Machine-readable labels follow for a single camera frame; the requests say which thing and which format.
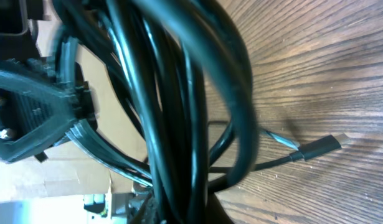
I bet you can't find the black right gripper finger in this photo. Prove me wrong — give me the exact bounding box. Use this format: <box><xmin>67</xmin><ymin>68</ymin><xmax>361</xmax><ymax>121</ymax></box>
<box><xmin>128</xmin><ymin>194</ymin><xmax>157</xmax><ymax>224</ymax></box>

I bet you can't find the black thick USB-C cable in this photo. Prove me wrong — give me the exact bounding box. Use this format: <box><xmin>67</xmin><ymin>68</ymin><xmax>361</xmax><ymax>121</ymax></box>
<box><xmin>50</xmin><ymin>0</ymin><xmax>260</xmax><ymax>224</ymax></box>

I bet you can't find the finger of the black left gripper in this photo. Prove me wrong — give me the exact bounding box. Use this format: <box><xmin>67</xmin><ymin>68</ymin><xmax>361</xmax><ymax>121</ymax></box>
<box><xmin>0</xmin><ymin>58</ymin><xmax>98</xmax><ymax>163</ymax></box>

